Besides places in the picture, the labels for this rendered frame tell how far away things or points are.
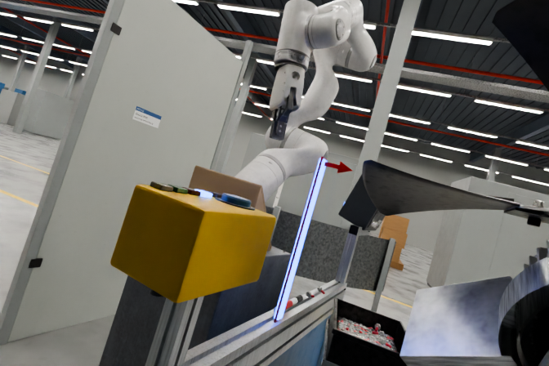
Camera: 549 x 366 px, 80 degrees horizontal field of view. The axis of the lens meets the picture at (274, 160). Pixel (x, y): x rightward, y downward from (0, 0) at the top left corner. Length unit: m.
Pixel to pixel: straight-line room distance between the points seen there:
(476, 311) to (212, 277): 0.38
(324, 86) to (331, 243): 1.47
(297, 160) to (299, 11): 0.46
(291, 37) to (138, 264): 0.61
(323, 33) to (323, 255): 1.86
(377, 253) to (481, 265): 4.32
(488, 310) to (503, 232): 6.37
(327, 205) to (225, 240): 6.28
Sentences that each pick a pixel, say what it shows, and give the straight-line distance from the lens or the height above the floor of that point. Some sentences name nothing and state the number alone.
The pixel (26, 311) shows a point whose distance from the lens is 2.20.
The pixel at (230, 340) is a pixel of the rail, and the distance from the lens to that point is 0.60.
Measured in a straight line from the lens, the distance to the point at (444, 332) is 0.58.
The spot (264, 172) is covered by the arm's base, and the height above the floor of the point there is 1.14.
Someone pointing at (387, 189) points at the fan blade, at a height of 1.16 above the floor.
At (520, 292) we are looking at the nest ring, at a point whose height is 1.08.
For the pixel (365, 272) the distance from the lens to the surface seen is 2.66.
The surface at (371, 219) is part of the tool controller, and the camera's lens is 1.21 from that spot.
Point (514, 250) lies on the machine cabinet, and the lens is 7.00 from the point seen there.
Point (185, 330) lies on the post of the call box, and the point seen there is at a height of 0.92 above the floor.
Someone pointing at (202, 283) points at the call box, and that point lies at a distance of 0.35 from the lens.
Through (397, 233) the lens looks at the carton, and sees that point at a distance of 8.69.
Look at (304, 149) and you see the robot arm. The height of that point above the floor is 1.25.
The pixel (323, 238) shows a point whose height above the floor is 0.85.
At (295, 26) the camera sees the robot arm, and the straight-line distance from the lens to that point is 0.82.
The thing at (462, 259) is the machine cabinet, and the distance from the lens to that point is 6.79.
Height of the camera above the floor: 1.11
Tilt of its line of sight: 4 degrees up
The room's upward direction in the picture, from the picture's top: 17 degrees clockwise
